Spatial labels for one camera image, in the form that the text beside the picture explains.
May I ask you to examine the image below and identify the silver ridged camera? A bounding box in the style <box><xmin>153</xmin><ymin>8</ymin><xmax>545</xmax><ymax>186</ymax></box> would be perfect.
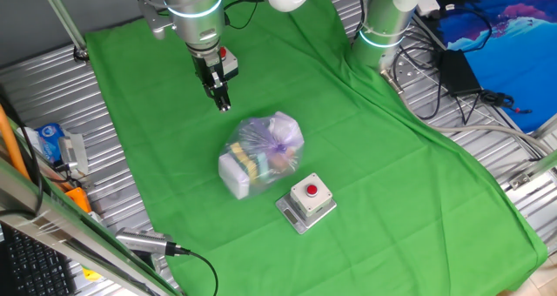
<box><xmin>57</xmin><ymin>131</ymin><xmax>91</xmax><ymax>180</ymax></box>

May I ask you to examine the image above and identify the black keyboard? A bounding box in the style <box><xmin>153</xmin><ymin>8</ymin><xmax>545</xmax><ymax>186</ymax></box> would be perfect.
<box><xmin>0</xmin><ymin>224</ymin><xmax>78</xmax><ymax>296</ymax></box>

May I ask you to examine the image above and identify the orange tube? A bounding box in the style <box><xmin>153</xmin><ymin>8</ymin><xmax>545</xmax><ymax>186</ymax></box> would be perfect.
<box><xmin>0</xmin><ymin>104</ymin><xmax>30</xmax><ymax>182</ymax></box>

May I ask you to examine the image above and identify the aluminium frame pole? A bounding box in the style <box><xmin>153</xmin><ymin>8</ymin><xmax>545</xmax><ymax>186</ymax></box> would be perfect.
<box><xmin>37</xmin><ymin>0</ymin><xmax>91</xmax><ymax>63</ymax></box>

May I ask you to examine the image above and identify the white box red button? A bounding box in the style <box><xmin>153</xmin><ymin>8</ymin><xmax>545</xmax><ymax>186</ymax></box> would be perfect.
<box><xmin>289</xmin><ymin>172</ymin><xmax>334</xmax><ymax>219</ymax></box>

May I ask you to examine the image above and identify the small aluminium bracket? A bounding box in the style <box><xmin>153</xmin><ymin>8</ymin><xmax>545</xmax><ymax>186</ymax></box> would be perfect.
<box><xmin>507</xmin><ymin>172</ymin><xmax>533</xmax><ymax>191</ymax></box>

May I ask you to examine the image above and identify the blue picture mat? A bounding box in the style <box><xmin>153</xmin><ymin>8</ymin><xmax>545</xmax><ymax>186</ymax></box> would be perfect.
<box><xmin>434</xmin><ymin>0</ymin><xmax>557</xmax><ymax>134</ymax></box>

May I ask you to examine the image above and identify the coiled black cable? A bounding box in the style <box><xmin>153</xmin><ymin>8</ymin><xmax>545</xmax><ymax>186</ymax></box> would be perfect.
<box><xmin>478</xmin><ymin>89</ymin><xmax>533</xmax><ymax>115</ymax></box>

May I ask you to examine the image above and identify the black camera cable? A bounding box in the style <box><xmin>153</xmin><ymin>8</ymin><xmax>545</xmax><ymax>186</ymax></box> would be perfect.
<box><xmin>164</xmin><ymin>242</ymin><xmax>220</xmax><ymax>296</ymax></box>

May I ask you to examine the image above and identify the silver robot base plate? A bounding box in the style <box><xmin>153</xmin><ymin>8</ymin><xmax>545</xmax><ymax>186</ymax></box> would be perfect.
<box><xmin>379</xmin><ymin>51</ymin><xmax>436</xmax><ymax>92</ymax></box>

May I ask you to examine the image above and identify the aluminium frame beam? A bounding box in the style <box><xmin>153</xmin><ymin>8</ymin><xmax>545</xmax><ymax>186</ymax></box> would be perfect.
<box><xmin>0</xmin><ymin>156</ymin><xmax>184</xmax><ymax>296</ymax></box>

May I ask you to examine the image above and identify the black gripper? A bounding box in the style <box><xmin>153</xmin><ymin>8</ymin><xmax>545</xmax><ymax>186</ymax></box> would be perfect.
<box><xmin>190</xmin><ymin>47</ymin><xmax>232</xmax><ymax>113</ymax></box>

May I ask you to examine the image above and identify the clear plastic bag of things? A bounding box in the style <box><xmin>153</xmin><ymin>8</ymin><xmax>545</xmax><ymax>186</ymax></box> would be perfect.
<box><xmin>217</xmin><ymin>111</ymin><xmax>305</xmax><ymax>200</ymax></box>

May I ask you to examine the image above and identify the black cable bundle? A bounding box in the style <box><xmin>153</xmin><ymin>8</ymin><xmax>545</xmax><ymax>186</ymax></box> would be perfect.
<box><xmin>390</xmin><ymin>38</ymin><xmax>446</xmax><ymax>121</ymax></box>

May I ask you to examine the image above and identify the red button box black base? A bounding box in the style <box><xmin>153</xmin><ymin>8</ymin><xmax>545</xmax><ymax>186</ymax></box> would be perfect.
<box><xmin>218</xmin><ymin>45</ymin><xmax>240</xmax><ymax>82</ymax></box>

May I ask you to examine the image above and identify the orange box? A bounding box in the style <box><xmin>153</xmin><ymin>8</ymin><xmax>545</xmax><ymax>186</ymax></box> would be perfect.
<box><xmin>64</xmin><ymin>186</ymin><xmax>93</xmax><ymax>214</ymax></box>

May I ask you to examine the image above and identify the silver camera on frame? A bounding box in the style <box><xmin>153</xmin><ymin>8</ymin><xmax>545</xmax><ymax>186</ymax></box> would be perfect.
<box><xmin>114</xmin><ymin>226</ymin><xmax>176</xmax><ymax>258</ymax></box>

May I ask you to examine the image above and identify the black power adapter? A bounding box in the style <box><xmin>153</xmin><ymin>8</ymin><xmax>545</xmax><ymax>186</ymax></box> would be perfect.
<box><xmin>438</xmin><ymin>48</ymin><xmax>483</xmax><ymax>98</ymax></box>

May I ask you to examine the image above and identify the green cloth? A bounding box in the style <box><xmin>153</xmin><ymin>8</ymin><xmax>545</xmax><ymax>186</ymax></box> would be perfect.
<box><xmin>84</xmin><ymin>0</ymin><xmax>549</xmax><ymax>296</ymax></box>

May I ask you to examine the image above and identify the blue tissue pack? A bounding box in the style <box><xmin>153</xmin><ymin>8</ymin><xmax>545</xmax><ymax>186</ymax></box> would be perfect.
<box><xmin>19</xmin><ymin>122</ymin><xmax>66</xmax><ymax>165</ymax></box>

